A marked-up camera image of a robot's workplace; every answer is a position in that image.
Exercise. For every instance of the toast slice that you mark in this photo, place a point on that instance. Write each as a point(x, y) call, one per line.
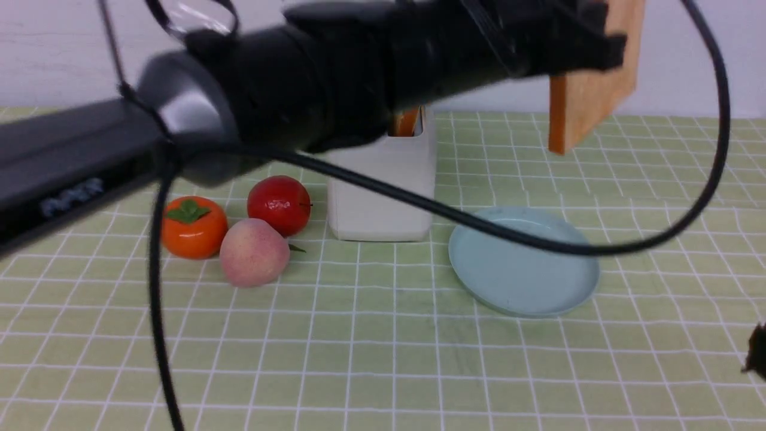
point(404, 123)
point(579, 102)

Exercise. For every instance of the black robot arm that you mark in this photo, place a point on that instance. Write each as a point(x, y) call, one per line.
point(331, 77)

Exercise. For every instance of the light blue round plate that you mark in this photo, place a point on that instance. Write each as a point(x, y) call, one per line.
point(521, 281)

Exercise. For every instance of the green checked tablecloth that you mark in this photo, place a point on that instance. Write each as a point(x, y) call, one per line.
point(382, 336)

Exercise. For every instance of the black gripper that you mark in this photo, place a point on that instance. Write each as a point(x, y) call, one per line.
point(755, 357)
point(557, 37)

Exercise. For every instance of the orange persimmon with green leaf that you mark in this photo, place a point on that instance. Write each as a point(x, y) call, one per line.
point(193, 227)

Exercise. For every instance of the red apple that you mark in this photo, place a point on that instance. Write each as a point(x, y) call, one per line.
point(282, 202)

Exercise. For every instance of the pink peach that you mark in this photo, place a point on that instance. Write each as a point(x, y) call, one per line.
point(253, 253)

